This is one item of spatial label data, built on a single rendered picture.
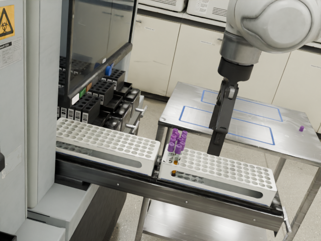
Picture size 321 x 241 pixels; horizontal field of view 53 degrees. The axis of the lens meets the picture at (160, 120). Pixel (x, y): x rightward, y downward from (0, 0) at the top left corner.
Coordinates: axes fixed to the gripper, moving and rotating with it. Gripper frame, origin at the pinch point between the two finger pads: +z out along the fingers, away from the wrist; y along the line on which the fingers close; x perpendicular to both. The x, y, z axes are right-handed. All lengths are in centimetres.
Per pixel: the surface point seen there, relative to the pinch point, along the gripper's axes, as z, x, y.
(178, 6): -2, 37, 229
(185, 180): 11.8, 4.4, -4.8
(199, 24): 11, 15, 234
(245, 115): 13, -15, 49
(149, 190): 16.3, 12.8, -6.6
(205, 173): 8.2, 0.1, -4.8
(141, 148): 8.1, 17.7, -0.8
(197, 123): 12.5, 3.4, 31.5
